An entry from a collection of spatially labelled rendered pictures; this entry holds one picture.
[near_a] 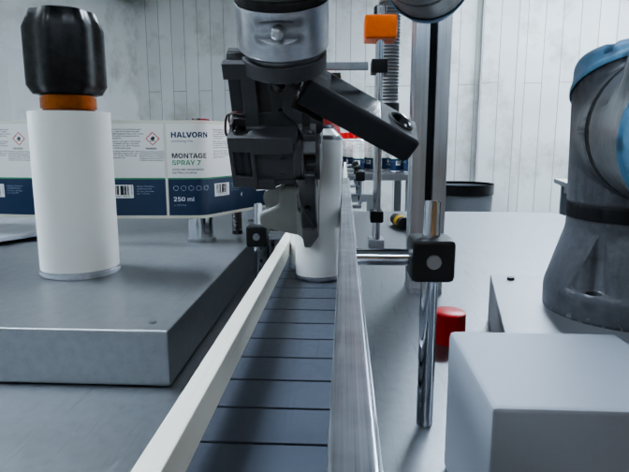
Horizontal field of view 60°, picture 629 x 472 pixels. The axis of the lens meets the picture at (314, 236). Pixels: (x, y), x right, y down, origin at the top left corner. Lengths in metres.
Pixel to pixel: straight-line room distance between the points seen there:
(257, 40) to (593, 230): 0.32
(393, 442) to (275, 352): 0.10
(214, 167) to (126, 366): 0.45
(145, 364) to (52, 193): 0.25
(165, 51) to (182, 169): 5.19
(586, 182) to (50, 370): 0.49
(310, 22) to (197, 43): 5.44
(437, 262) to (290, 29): 0.21
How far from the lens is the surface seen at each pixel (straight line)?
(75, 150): 0.66
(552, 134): 5.30
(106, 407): 0.48
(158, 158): 0.87
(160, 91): 6.02
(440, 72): 0.74
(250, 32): 0.45
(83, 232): 0.67
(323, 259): 0.60
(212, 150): 0.87
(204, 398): 0.28
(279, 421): 0.32
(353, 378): 0.18
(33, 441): 0.45
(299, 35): 0.45
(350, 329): 0.22
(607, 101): 0.45
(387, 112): 0.51
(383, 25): 0.76
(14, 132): 0.96
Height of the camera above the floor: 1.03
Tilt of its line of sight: 10 degrees down
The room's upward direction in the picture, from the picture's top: straight up
